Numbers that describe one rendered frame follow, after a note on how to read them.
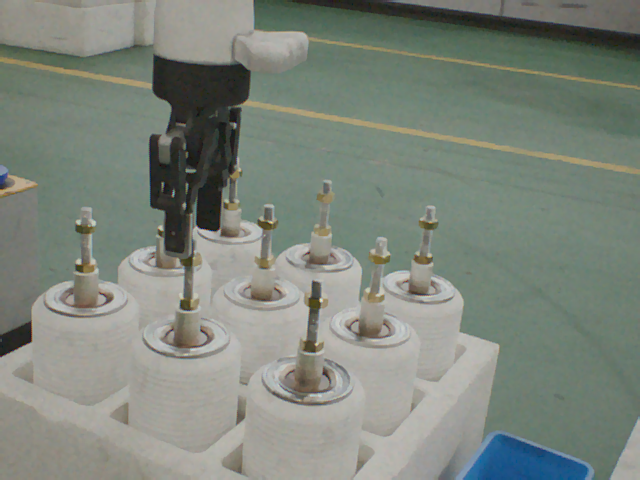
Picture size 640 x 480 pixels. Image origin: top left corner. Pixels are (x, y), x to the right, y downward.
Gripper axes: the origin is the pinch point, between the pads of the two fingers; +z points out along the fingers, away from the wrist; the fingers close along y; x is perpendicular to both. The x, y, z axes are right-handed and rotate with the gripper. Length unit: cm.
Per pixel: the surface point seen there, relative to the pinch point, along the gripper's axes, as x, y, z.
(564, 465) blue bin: 34.8, -15.2, 24.1
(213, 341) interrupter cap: 2.4, 0.3, 9.9
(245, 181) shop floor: -35, -122, 35
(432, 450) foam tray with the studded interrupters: 21.9, -6.9, 20.4
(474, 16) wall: -15, -520, 28
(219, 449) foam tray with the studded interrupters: 5.0, 4.7, 17.3
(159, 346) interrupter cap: -1.5, 2.9, 9.9
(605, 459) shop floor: 42, -36, 35
